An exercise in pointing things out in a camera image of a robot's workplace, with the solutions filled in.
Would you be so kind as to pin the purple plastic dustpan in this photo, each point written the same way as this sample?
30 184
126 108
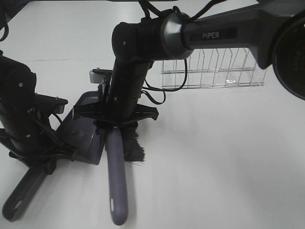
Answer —
80 133

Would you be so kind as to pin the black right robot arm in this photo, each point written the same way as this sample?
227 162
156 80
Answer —
273 30

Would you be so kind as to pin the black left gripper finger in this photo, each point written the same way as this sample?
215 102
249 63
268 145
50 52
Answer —
50 166

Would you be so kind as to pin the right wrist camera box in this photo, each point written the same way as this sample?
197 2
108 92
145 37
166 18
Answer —
100 76

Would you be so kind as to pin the purple hand brush black bristles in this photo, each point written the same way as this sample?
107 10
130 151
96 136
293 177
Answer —
121 145

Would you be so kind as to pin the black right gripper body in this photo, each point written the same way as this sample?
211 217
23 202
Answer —
114 112

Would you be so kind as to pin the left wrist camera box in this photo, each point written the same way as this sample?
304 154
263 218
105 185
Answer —
49 104

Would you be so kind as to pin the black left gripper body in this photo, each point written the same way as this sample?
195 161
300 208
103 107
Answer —
38 151

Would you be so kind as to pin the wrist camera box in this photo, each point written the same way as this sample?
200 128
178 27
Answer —
49 104
100 76

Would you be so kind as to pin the chrome wire dish rack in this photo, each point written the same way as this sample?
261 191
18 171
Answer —
214 68

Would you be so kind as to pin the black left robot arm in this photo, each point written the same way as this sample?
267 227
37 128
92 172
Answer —
14 95

